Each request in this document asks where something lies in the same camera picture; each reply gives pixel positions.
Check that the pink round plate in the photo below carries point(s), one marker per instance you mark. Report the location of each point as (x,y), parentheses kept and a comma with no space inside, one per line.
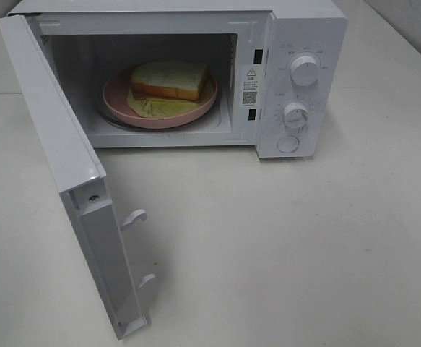
(116,97)

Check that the white warning label sticker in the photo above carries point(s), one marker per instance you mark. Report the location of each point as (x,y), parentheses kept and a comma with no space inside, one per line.
(250,84)

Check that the white microwave oven body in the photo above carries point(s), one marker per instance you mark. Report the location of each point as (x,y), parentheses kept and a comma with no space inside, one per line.
(89,42)

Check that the glass microwave turntable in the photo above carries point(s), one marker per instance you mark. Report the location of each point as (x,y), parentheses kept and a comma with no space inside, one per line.
(213,121)

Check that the toast sandwich with lettuce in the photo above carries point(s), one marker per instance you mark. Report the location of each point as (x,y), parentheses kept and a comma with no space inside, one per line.
(164,89)

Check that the white microwave door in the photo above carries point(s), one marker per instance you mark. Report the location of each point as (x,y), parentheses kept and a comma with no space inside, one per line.
(79,176)

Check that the white lower timer knob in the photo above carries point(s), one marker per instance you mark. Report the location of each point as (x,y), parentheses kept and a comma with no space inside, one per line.
(295,115)

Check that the white upper power knob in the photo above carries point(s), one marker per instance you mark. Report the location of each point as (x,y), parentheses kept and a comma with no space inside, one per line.
(304,69)

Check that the white round door button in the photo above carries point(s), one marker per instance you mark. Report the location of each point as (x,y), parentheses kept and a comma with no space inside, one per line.
(288,144)

